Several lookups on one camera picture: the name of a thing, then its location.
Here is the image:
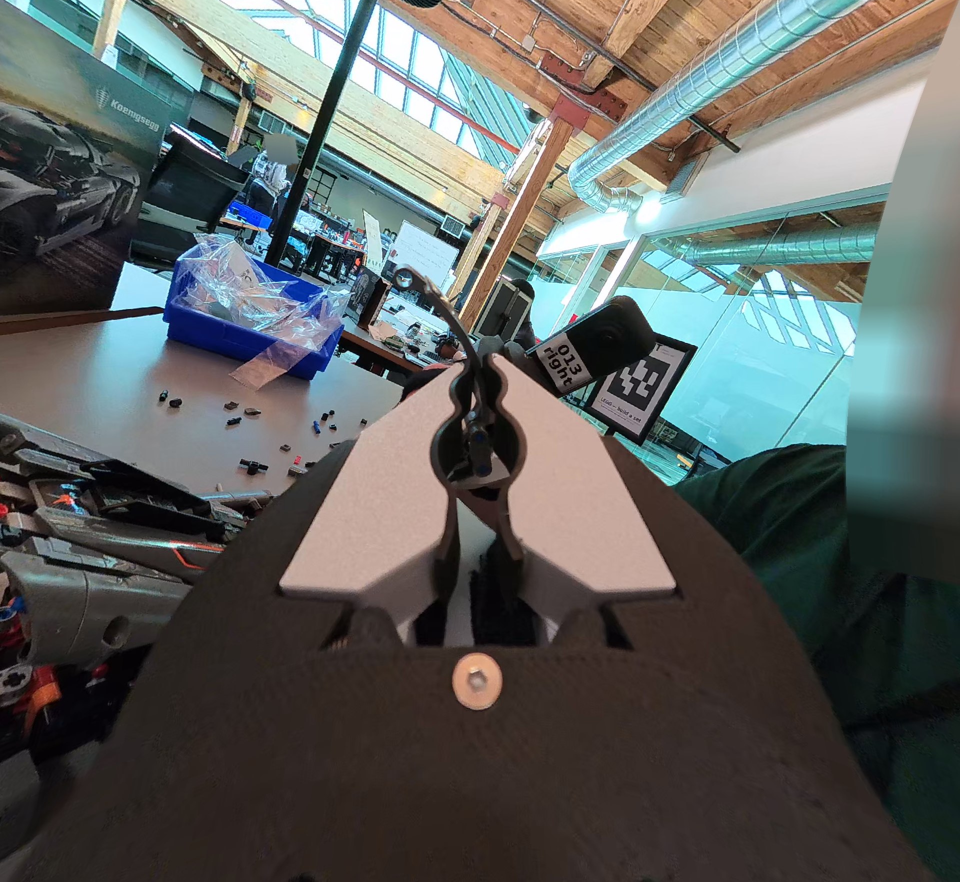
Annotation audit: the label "white whiteboard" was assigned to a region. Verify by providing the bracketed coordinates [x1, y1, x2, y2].
[388, 219, 462, 285]

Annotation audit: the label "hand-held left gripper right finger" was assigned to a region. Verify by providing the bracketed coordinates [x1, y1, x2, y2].
[486, 355, 678, 645]

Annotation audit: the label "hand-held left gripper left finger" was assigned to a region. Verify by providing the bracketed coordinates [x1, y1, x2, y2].
[279, 363, 481, 645]

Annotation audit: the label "grey lego car model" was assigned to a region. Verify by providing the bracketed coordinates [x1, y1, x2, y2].
[0, 413, 280, 756]

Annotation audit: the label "blue bin with plastic bags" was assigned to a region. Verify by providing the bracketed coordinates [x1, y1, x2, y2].
[176, 231, 355, 392]

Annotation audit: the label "lego set cardboard box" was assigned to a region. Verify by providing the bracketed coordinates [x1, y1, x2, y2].
[0, 0, 198, 315]

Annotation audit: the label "black floor lamp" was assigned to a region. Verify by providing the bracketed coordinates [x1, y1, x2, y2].
[264, 0, 449, 270]

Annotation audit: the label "silver ventilation duct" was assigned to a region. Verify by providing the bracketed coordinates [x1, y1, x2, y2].
[566, 0, 960, 214]

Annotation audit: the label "scattered small lego pieces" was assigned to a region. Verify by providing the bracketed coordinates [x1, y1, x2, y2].
[153, 387, 370, 480]

